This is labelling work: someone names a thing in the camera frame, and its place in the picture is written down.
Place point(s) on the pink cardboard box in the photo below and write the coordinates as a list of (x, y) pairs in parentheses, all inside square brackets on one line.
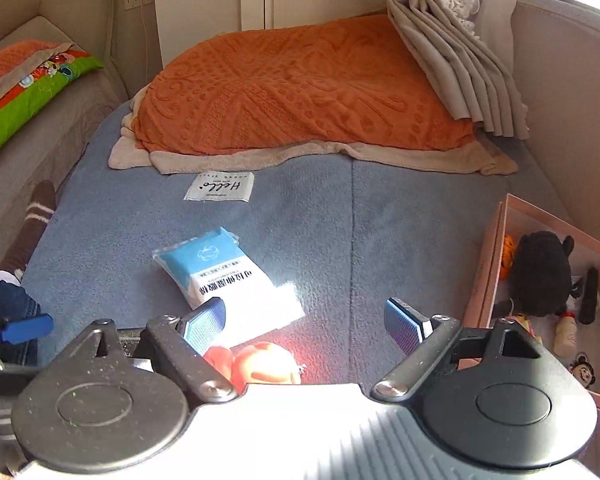
[(490, 280)]

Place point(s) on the cartoon mouse figure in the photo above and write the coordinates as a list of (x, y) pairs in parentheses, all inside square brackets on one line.
[(582, 370)]

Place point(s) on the white fabric label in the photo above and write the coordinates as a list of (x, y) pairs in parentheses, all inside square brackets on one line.
[(220, 187)]

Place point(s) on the beige curtain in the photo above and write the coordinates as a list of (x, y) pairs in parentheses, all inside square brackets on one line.
[(445, 60)]

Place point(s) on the beige towel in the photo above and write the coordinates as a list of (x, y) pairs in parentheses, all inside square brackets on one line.
[(130, 155)]

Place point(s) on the green cartoon print pillow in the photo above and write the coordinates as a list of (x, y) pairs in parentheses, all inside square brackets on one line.
[(25, 105)]

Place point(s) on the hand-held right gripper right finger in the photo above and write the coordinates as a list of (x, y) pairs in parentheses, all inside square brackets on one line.
[(402, 325)]

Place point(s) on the small orange yellow toy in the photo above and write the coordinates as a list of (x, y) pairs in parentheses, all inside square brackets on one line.
[(507, 257)]

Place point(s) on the black plush toy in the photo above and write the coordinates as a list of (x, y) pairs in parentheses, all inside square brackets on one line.
[(537, 275)]

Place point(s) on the blue fleece blanket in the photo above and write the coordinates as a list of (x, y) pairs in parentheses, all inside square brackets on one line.
[(330, 220)]

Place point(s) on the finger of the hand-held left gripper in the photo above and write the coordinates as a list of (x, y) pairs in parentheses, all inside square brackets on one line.
[(25, 328)]

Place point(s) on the black oblong object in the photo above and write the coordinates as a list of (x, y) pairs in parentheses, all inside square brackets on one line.
[(587, 295)]

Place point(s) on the small cream bottle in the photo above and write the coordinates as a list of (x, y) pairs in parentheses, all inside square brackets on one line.
[(564, 337)]

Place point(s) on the orange plush toy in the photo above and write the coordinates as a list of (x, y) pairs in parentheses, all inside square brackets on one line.
[(260, 362)]

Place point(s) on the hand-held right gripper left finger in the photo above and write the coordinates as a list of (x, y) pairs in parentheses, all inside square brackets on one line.
[(205, 322)]

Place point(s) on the orange textured blanket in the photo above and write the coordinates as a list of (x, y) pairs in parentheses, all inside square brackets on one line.
[(290, 85)]

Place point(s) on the blue white packet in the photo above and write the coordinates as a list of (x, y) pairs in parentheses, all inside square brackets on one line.
[(215, 270)]

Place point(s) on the brown striped sock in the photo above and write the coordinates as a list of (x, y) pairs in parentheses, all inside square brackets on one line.
[(30, 220)]

